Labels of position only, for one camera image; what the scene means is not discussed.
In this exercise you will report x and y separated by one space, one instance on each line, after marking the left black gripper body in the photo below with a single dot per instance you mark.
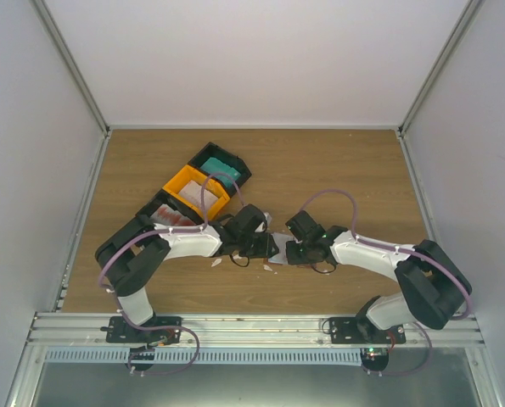
249 248

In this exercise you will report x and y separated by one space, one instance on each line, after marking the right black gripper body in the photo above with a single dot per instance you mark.
300 257

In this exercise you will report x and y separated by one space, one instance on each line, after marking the white red credit card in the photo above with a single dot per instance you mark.
282 243

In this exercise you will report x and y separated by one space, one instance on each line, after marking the brown leather card holder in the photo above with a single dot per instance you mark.
279 250

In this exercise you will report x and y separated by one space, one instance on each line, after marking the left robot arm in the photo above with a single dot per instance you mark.
132 255

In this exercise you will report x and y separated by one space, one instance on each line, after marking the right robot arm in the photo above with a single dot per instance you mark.
432 288

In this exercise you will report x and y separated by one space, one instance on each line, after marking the black bin teal cards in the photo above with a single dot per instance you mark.
213 150

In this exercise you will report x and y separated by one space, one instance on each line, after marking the orange bin white cards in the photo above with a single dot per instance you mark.
174 185

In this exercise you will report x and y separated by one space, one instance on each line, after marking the teal card stack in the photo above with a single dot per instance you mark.
214 165

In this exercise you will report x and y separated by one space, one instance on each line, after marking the red white card stack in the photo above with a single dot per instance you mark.
165 215

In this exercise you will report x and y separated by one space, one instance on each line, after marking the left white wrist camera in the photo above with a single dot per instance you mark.
267 220

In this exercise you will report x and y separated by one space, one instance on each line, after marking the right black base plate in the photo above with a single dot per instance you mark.
353 330

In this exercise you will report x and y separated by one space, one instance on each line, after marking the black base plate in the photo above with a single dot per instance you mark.
119 331
353 330

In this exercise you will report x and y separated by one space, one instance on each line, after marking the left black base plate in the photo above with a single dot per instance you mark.
119 331

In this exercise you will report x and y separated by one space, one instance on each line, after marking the grey slotted cable duct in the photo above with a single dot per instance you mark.
217 356

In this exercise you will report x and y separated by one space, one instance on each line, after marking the aluminium front rail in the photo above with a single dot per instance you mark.
233 331

